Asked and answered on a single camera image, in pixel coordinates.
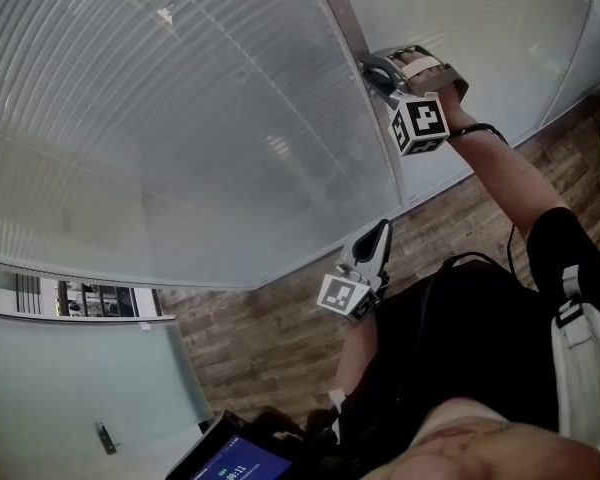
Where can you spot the person's black shirt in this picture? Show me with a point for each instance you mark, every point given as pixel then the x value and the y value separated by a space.
pixel 460 338

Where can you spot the narrow grey window blinds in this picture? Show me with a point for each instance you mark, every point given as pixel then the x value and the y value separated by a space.
pixel 460 13

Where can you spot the tablet with blue screen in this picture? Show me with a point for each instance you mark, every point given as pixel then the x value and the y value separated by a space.
pixel 240 460

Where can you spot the person's right forearm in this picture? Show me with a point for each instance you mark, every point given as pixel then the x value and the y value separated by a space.
pixel 505 178

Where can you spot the frosted glass door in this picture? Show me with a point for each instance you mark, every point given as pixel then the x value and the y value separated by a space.
pixel 70 383

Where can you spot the white shoulder bag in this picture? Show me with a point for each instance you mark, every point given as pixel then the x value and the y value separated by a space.
pixel 585 358

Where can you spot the person's right hand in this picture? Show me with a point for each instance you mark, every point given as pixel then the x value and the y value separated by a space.
pixel 422 70

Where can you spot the person's left forearm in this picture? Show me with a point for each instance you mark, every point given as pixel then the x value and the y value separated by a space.
pixel 355 358

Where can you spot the frosted glass partition panel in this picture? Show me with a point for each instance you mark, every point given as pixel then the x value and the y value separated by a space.
pixel 597 38

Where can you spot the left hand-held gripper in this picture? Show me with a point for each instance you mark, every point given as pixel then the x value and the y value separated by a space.
pixel 352 293

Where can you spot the black wristband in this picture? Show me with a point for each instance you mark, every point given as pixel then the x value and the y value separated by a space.
pixel 480 128

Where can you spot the metal window frame post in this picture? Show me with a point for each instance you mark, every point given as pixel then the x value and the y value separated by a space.
pixel 350 23

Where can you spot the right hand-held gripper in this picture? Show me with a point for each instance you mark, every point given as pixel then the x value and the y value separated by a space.
pixel 422 123

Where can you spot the person's chin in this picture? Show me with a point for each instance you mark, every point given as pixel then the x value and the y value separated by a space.
pixel 485 448

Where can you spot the large grey window blinds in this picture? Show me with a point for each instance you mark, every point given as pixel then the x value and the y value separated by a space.
pixel 145 133

